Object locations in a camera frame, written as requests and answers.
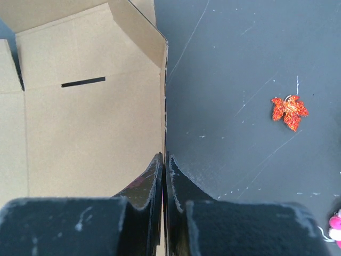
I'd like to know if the pink flower toy right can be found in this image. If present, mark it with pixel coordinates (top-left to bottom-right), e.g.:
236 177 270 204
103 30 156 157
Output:
328 210 341 248

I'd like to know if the brown cardboard box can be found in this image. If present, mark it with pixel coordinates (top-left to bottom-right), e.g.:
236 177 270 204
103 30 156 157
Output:
1 1 168 209

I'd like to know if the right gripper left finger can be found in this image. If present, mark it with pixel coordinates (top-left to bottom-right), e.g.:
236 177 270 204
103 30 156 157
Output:
1 153 163 255

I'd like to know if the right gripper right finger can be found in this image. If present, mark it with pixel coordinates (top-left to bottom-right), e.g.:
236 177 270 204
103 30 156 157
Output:
165 154 330 255

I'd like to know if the orange glitter maple leaf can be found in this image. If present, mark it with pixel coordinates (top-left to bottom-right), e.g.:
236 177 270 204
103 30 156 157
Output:
271 95 309 132

